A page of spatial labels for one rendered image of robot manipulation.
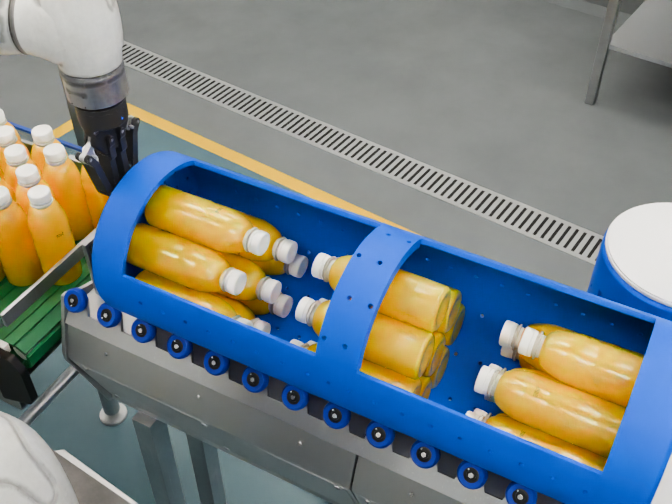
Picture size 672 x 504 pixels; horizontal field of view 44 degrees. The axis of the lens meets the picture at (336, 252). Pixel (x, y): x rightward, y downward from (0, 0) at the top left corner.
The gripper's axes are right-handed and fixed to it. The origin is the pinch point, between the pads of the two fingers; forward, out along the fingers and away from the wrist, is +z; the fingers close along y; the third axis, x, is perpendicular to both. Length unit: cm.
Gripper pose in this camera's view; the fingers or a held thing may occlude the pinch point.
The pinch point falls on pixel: (123, 202)
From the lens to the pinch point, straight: 141.3
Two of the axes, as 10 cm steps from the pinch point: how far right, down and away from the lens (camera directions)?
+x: 8.8, 3.2, -3.4
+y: -4.7, 6.1, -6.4
